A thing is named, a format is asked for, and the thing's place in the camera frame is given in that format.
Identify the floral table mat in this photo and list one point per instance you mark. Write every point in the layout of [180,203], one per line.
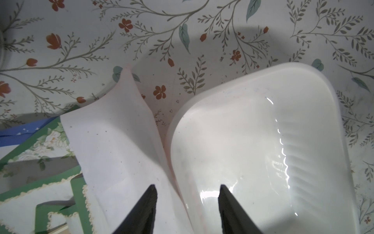
[57,54]

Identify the blue floral stationery paper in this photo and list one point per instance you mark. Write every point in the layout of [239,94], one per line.
[12,137]

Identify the white plastic storage box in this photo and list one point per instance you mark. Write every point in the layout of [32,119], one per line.
[275,139]

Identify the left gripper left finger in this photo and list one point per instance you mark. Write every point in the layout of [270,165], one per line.
[141,218]

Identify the green floral stationery paper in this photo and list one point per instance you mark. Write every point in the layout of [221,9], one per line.
[46,153]

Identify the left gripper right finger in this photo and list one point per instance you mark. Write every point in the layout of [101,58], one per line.
[234,219]

